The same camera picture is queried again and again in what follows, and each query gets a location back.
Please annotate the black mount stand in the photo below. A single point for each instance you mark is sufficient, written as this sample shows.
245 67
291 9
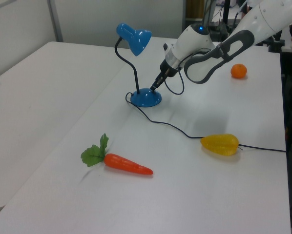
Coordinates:
277 44

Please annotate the orange mandarin fruit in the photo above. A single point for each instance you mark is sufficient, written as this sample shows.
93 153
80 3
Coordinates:
238 71

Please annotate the yellow plastic starfruit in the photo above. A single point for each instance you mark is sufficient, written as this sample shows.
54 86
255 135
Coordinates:
219 144

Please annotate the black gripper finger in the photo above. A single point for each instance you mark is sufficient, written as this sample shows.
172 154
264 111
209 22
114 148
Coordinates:
157 81
160 82

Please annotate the blue desk lamp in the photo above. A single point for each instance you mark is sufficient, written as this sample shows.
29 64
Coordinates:
146 98

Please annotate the orange plastic carrot green leaves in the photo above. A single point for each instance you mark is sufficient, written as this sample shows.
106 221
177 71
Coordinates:
126 165

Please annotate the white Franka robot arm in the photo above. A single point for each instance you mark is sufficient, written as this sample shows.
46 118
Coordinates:
258 19

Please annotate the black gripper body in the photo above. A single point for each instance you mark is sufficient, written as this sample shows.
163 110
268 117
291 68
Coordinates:
169 68

